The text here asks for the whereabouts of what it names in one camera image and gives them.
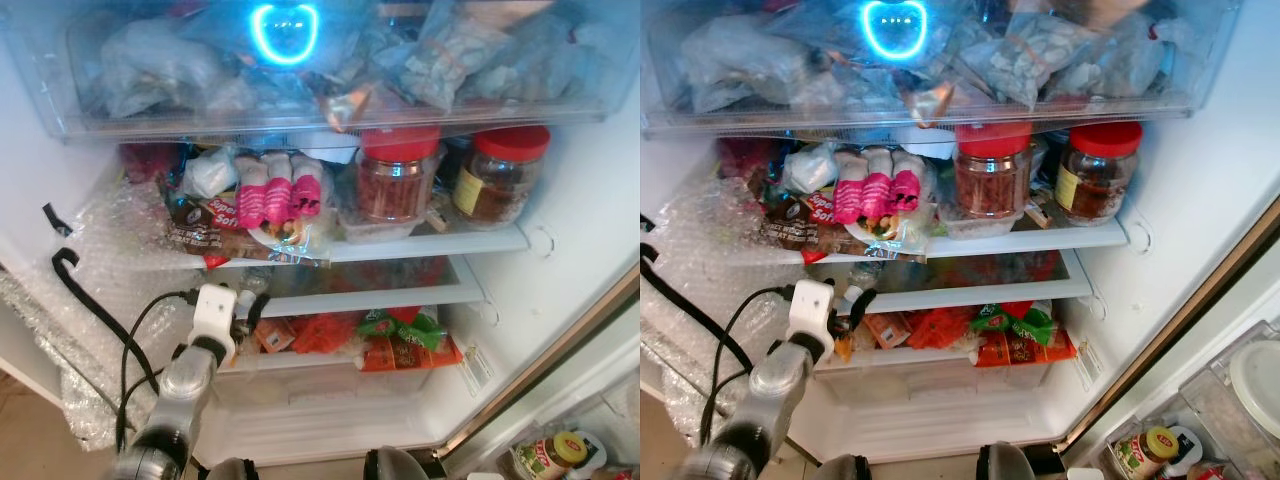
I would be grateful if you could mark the clear jar white lid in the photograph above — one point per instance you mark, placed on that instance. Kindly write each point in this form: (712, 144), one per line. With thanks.
(865, 278)

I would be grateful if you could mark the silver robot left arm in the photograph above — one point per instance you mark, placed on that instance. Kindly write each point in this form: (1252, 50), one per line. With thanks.
(775, 385)
(180, 390)

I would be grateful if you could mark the clear plastic fridge drawer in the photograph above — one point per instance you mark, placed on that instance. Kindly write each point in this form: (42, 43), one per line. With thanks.
(200, 118)
(800, 115)

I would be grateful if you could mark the fridge door with bins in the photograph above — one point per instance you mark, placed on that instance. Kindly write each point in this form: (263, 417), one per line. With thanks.
(600, 400)
(1200, 350)

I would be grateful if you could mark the white open fridge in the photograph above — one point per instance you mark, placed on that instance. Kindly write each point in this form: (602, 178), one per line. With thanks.
(1200, 180)
(580, 200)

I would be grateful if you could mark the small orange carton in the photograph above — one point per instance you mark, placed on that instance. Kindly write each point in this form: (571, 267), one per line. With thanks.
(273, 336)
(885, 330)

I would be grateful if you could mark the red net food bag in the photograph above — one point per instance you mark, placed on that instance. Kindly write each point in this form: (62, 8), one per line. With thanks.
(325, 333)
(935, 327)

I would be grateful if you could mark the white plate of food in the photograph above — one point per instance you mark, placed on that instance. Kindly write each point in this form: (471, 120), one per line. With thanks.
(290, 238)
(885, 230)

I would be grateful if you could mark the brown bread package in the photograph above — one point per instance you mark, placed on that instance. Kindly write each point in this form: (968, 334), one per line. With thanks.
(200, 225)
(800, 215)

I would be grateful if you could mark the white crisper drawer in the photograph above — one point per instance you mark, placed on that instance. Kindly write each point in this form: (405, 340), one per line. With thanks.
(940, 380)
(330, 385)

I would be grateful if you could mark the pink white bottle pack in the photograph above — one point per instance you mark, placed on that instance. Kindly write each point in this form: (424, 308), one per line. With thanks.
(875, 190)
(275, 195)

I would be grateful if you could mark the white trimmed glass shelf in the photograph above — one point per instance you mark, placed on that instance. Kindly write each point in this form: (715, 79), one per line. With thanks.
(400, 298)
(440, 243)
(1000, 292)
(1050, 238)

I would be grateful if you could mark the clear plastic food container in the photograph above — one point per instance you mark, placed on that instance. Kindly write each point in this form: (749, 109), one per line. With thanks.
(975, 225)
(380, 230)

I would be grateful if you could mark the green food packet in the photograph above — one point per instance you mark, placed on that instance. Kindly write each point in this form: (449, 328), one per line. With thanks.
(1030, 322)
(400, 325)

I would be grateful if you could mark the white plastic bag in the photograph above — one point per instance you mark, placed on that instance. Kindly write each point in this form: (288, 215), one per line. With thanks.
(210, 172)
(808, 168)

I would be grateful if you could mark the orange food packet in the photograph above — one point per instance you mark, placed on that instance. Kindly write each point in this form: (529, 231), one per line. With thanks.
(1020, 350)
(410, 355)

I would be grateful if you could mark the white bubble wrap sheet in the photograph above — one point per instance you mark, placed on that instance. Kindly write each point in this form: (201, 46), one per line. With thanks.
(100, 240)
(690, 230)

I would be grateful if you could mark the dark red food packet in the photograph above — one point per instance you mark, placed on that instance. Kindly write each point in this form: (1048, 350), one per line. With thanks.
(150, 160)
(745, 158)

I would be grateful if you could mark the grey robot right leg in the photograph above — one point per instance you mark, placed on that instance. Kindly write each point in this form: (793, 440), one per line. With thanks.
(395, 465)
(1005, 463)

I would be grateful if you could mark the orange foil packet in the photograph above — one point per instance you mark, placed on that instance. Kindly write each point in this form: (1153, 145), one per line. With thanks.
(345, 102)
(930, 98)

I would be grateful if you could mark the red lid jar yellow label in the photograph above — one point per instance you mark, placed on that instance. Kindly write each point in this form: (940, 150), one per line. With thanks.
(500, 185)
(1095, 180)

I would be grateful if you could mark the frosted clear food bag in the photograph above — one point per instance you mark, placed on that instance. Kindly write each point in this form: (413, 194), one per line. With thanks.
(730, 60)
(1130, 60)
(545, 65)
(150, 65)

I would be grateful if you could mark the clear bag of dumplings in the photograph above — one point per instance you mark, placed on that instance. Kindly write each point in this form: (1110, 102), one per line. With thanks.
(445, 55)
(1020, 55)

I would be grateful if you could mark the clear container white lid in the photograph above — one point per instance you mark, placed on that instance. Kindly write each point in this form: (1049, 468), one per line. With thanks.
(1258, 378)

